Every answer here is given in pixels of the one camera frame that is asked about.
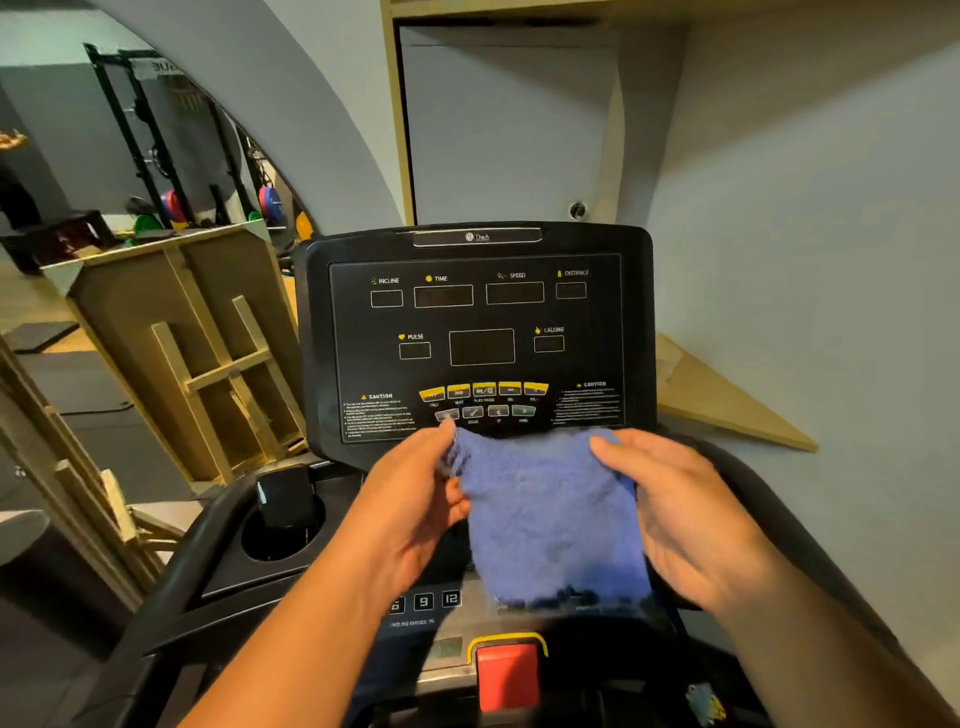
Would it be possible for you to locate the person's left hand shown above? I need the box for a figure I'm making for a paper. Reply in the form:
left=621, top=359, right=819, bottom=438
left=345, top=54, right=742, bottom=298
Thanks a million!
left=332, top=418, right=472, bottom=598

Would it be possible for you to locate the person's right hand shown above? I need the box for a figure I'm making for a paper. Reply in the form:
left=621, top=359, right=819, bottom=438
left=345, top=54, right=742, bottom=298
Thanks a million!
left=589, top=428, right=781, bottom=612

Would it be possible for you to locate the blue terry cloth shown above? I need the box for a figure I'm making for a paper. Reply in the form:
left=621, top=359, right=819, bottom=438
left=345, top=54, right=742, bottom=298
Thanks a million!
left=441, top=426, right=654, bottom=610

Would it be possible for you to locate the person's right forearm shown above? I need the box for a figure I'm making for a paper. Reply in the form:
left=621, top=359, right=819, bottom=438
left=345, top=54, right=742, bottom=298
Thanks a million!
left=705, top=555, right=960, bottom=728

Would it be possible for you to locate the person's left forearm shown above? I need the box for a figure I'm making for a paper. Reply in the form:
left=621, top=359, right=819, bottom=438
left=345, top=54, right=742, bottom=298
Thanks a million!
left=180, top=525, right=399, bottom=728

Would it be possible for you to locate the wooden triangular board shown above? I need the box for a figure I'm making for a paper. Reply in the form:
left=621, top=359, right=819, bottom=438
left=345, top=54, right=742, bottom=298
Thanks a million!
left=655, top=333, right=820, bottom=454

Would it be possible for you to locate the black treadmill console panel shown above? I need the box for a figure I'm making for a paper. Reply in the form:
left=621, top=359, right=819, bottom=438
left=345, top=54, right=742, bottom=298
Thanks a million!
left=292, top=222, right=658, bottom=470

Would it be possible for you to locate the black bottle in cup holder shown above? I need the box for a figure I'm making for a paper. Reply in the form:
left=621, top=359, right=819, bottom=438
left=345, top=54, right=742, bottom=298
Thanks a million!
left=255, top=465, right=319, bottom=552

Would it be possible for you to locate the red emergency stop button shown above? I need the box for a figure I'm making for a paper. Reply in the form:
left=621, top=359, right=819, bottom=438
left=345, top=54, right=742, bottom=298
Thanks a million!
left=475, top=642, right=543, bottom=714

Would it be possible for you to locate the black treadmill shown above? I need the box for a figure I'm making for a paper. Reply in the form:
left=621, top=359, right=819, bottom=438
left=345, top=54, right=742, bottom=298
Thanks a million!
left=71, top=222, right=960, bottom=728

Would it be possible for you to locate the wooden crate panel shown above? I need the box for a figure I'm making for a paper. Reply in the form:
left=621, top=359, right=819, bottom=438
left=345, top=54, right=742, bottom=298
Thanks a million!
left=41, top=219, right=309, bottom=485

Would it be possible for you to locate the white cabinet door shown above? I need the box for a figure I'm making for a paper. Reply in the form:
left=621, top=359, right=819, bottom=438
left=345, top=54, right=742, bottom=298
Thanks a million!
left=396, top=22, right=624, bottom=226

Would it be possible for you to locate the black squat rack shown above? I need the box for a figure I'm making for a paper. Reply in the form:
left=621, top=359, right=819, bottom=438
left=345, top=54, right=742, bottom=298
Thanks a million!
left=84, top=43, right=260, bottom=226

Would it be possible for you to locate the wooden frame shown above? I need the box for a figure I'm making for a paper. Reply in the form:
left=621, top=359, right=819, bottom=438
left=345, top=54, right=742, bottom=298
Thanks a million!
left=0, top=337, right=189, bottom=612

